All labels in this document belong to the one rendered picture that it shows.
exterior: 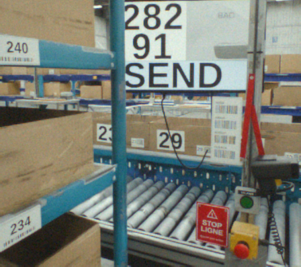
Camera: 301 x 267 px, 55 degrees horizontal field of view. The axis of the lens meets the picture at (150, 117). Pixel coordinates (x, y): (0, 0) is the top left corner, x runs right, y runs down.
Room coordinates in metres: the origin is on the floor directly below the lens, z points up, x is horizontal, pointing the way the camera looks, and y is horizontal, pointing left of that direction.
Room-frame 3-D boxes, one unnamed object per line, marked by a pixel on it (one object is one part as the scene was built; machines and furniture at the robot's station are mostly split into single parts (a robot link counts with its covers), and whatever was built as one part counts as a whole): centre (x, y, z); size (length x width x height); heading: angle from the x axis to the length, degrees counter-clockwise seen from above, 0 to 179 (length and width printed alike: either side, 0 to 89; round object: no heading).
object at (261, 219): (1.07, -0.42, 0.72); 0.52 x 0.05 x 0.05; 155
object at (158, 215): (1.23, -0.07, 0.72); 0.52 x 0.05 x 0.05; 155
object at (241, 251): (0.73, -0.25, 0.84); 0.04 x 0.04 x 0.04; 65
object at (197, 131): (1.66, -0.23, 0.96); 0.39 x 0.29 x 0.17; 65
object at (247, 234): (0.76, -0.30, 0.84); 0.15 x 0.09 x 0.07; 65
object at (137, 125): (1.82, 0.13, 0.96); 0.39 x 0.29 x 0.17; 65
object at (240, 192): (0.80, -0.28, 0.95); 0.07 x 0.03 x 0.07; 65
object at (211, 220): (0.83, -0.22, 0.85); 0.16 x 0.01 x 0.13; 65
